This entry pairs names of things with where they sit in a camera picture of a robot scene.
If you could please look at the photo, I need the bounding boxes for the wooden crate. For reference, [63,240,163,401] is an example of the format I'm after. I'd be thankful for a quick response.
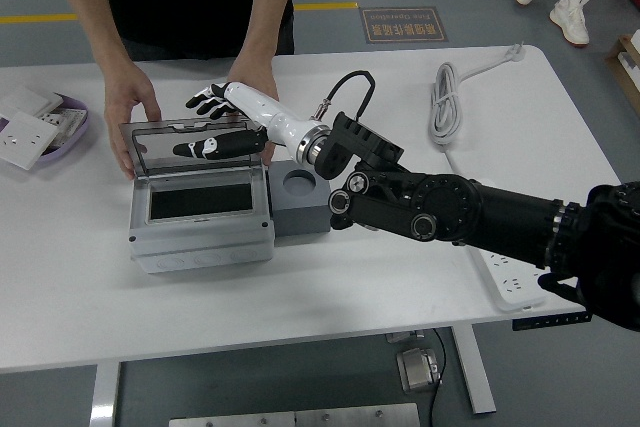
[604,29,640,116]

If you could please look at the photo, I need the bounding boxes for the white switch plate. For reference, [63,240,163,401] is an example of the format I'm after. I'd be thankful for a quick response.
[0,84,65,121]

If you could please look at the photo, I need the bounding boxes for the black table control panel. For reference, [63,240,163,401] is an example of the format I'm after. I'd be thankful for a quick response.
[512,312,594,332]

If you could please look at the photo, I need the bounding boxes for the white power strip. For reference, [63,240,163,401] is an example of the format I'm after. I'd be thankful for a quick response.
[467,246,547,313]

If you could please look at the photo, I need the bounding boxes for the metal base plate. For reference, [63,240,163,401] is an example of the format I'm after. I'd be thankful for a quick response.
[168,402,421,427]

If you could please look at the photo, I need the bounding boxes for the white table leg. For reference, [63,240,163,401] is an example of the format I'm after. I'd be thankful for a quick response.
[452,324,497,416]
[89,360,122,427]

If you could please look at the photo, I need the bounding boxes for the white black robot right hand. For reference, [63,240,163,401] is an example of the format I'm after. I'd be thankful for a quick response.
[172,80,314,162]

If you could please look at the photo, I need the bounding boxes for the grey enclosure box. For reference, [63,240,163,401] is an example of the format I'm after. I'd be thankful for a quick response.
[119,116,276,276]

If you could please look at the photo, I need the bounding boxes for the large white socket plate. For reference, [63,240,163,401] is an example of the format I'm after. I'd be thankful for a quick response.
[0,110,61,171]

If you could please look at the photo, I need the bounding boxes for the white multi-hole socket plate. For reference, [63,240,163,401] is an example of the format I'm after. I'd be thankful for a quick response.
[42,106,87,148]

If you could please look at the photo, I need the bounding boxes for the silver floor socket box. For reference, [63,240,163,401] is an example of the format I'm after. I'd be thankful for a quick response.
[396,345,445,393]

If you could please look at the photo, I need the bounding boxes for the brown floor sign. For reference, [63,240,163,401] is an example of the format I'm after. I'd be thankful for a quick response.
[359,5,450,44]

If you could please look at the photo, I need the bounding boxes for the black cable under table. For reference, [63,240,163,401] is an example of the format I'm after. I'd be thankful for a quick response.
[432,327,447,388]

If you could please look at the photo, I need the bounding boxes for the grey cube with round hole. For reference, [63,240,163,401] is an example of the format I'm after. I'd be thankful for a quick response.
[269,161,334,236]

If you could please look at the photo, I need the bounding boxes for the person's left hand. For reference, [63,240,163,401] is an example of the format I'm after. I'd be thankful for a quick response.
[227,54,281,168]

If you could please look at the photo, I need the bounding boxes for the person's right hand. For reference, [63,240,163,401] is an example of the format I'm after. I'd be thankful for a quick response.
[103,64,164,181]

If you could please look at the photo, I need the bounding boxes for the purple tray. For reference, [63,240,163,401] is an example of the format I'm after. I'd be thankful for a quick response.
[0,91,91,164]

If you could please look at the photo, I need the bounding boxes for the white power cord with plug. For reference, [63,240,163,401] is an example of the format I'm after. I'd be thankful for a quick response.
[429,41,526,183]

